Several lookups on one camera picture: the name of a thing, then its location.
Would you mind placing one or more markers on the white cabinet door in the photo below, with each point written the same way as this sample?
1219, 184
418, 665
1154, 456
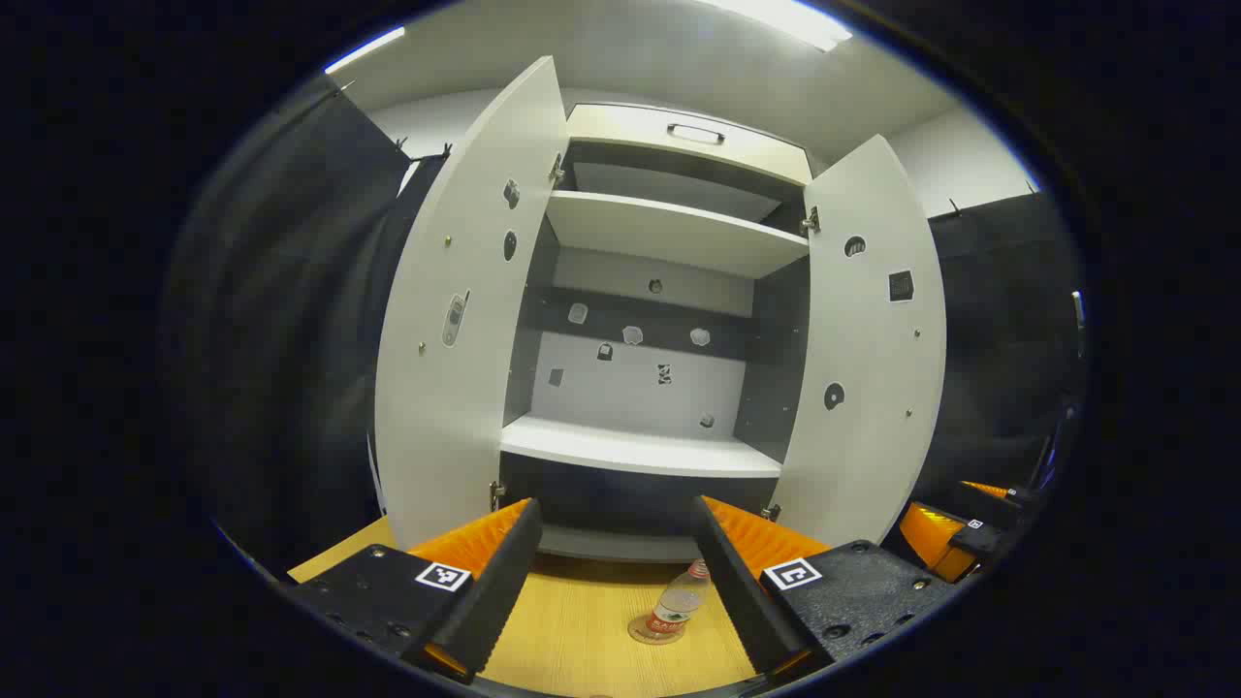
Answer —
873, 339
456, 407

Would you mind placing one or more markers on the white cabinet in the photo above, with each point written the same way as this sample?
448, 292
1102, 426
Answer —
640, 451

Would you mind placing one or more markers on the clear bottle red label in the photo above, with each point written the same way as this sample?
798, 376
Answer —
679, 601

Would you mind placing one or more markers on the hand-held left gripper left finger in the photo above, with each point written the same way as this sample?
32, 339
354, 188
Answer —
494, 601

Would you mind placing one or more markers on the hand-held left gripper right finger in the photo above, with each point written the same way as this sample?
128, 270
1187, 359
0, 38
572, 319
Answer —
742, 601

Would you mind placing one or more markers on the round cork coaster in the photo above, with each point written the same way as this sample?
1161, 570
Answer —
642, 632

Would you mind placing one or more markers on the black backdrop cloth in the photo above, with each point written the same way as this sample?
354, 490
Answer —
291, 339

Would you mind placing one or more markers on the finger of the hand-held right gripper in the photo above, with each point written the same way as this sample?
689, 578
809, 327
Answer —
984, 490
931, 543

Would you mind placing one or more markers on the long ceiling light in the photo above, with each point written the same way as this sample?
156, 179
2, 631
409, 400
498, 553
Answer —
785, 19
364, 50

